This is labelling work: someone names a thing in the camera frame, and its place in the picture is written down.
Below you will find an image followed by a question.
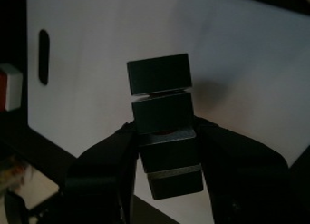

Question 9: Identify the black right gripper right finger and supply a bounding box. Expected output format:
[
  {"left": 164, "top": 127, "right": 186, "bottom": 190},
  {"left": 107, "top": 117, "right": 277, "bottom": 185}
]
[{"left": 196, "top": 116, "right": 294, "bottom": 224}]

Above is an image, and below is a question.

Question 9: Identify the black toy sushi roll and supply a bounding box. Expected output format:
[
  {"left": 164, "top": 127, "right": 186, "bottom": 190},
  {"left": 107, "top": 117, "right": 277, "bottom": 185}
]
[{"left": 126, "top": 53, "right": 205, "bottom": 201}]

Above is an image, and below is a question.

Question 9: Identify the white cutting board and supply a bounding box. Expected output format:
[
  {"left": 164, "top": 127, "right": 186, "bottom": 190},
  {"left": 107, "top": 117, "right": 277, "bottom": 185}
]
[{"left": 27, "top": 0, "right": 310, "bottom": 224}]

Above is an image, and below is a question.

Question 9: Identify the red white toy block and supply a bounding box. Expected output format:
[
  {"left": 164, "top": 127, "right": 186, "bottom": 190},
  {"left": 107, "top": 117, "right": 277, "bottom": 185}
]
[{"left": 0, "top": 63, "right": 25, "bottom": 112}]

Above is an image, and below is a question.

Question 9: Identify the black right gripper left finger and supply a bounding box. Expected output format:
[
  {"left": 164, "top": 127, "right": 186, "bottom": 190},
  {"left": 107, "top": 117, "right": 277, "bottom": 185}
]
[{"left": 41, "top": 121, "right": 141, "bottom": 224}]

